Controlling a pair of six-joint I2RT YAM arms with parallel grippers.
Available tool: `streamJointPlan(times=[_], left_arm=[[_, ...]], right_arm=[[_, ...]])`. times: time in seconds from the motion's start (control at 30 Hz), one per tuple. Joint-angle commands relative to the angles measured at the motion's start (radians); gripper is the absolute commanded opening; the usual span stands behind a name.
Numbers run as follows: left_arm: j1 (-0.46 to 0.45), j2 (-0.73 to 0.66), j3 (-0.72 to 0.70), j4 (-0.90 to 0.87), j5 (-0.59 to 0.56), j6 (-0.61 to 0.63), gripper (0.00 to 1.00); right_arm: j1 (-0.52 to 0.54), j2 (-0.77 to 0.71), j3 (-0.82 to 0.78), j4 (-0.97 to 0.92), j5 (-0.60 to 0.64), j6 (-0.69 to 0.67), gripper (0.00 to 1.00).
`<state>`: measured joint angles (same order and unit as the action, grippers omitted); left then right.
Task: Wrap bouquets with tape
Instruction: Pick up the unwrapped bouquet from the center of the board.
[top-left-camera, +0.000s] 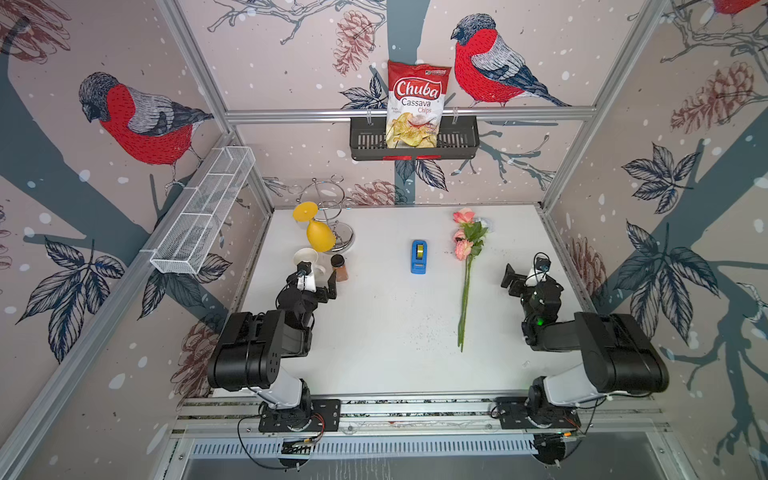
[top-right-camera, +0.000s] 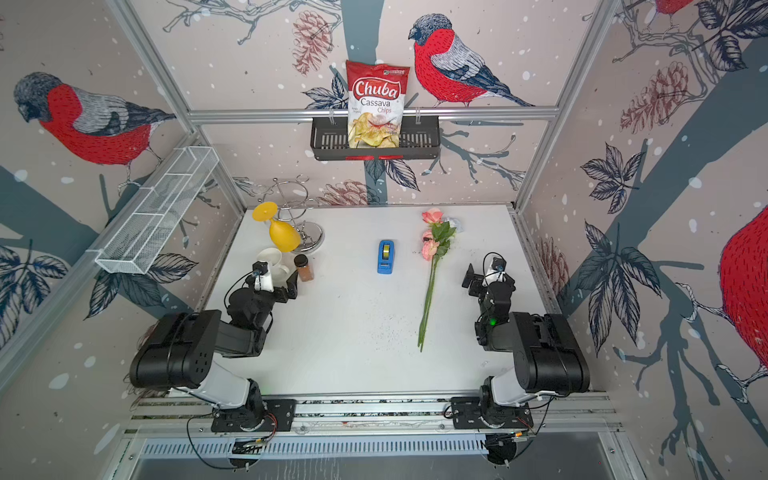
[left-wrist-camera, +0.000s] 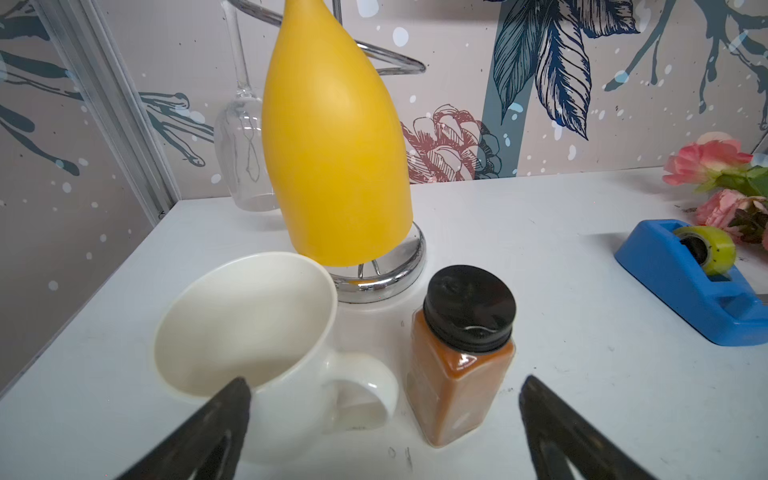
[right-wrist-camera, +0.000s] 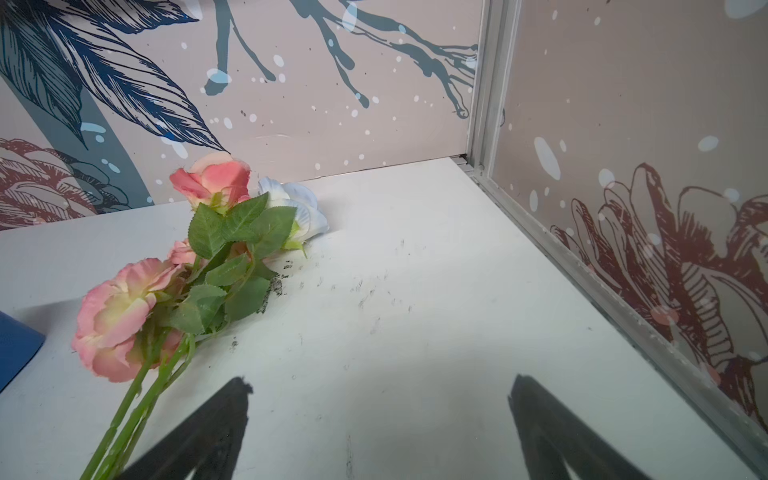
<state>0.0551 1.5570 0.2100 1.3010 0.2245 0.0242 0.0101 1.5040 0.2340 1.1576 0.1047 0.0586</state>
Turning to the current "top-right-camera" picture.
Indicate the black wire wall basket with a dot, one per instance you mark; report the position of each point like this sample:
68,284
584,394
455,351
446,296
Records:
413,139

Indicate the blue tape dispenser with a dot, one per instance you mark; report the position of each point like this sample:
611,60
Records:
385,258

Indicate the white ceramic mug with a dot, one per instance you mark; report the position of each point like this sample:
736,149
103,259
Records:
279,271

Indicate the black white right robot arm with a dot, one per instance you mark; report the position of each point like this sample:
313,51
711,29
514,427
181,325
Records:
547,360

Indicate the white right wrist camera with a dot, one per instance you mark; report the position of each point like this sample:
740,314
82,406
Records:
496,272

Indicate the yellow plastic wine glass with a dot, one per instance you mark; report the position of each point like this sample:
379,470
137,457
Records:
283,235

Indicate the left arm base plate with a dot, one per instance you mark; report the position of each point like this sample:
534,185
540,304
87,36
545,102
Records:
271,415

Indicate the chrome wire glass rack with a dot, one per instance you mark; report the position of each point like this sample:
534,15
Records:
294,202

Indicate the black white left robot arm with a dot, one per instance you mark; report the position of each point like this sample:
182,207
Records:
179,353

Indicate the white mesh wall shelf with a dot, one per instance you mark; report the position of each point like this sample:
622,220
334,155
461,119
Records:
140,238

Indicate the Chuba cassava chips bag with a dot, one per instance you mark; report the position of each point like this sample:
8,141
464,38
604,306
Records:
376,102

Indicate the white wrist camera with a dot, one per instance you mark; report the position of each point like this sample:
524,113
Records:
261,277
496,272

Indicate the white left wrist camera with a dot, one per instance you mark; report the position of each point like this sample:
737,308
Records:
261,277

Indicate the aluminium front rail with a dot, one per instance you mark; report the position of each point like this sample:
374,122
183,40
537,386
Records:
370,414

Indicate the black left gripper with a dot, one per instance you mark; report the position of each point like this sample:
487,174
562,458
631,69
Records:
290,290

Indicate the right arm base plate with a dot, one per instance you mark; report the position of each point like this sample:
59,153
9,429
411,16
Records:
476,413

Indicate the pink flower bouquet green stems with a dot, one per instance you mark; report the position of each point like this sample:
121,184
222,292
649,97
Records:
436,242

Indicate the brown spice jar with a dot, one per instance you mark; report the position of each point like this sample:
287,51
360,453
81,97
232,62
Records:
303,268

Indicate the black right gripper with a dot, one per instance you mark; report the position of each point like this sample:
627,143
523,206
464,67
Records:
475,280

